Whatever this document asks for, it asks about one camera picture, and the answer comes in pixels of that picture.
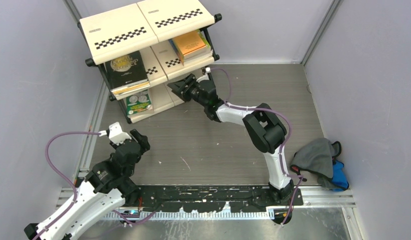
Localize grey cloth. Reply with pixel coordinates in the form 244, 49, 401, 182
289, 137, 342, 189

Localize cream three-tier shelf rack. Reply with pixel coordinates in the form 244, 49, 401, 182
77, 0, 222, 124

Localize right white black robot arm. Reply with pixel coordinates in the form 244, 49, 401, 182
168, 74, 294, 206

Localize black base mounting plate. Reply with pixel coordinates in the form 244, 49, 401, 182
117, 185, 304, 225

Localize dark green spine book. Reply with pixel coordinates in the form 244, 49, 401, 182
124, 90, 155, 118

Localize blue cloth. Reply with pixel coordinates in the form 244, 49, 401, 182
331, 159, 350, 192

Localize orange spine book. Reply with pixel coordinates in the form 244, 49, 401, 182
171, 30, 208, 58

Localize aluminium rail frame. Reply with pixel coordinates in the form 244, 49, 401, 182
54, 185, 357, 240

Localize yellow book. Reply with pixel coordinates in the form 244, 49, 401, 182
111, 80, 151, 100

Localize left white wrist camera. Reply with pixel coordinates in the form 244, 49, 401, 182
99, 122, 132, 146

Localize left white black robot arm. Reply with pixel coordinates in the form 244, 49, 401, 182
24, 125, 151, 240

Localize black Moon Sixpence book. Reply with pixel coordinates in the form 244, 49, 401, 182
104, 51, 148, 92

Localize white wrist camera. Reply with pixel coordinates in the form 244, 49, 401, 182
196, 66, 212, 83
99, 122, 132, 146

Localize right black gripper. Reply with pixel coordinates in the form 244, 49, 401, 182
167, 74, 208, 109

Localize red black scissors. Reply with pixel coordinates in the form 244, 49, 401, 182
290, 165, 307, 182

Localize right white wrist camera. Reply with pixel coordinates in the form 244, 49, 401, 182
196, 66, 212, 83

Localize light green spine book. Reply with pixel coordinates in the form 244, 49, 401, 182
197, 29, 212, 49

